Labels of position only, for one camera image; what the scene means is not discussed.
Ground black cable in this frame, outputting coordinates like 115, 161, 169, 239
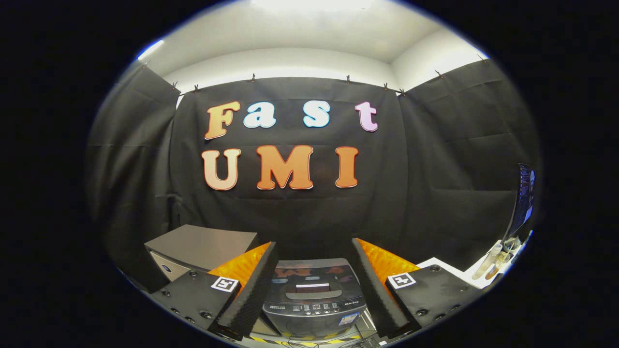
280, 336, 368, 348

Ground grey cabinet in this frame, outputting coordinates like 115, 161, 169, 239
144, 224, 259, 283

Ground row of black cloth clips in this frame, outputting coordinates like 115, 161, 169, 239
143, 54, 489, 97

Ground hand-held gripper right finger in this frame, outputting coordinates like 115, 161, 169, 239
351, 238, 484, 339

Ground dark grey washing machine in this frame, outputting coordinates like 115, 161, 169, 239
261, 258, 368, 340

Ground white side desk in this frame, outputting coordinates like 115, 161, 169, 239
416, 239, 532, 290

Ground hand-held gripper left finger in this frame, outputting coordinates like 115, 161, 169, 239
151, 241, 280, 341

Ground clear plastic bottle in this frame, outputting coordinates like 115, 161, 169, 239
472, 243, 503, 281

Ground small ceiling light panel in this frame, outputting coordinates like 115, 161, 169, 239
137, 39, 165, 61

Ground large ceiling light panel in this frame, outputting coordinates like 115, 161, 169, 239
249, 0, 378, 13

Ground black backdrop cloth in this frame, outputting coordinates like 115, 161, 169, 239
87, 59, 540, 290

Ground black computer monitor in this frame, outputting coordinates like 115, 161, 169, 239
501, 163, 536, 242

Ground dark glass washing machine lid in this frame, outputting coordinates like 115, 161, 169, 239
273, 259, 363, 303

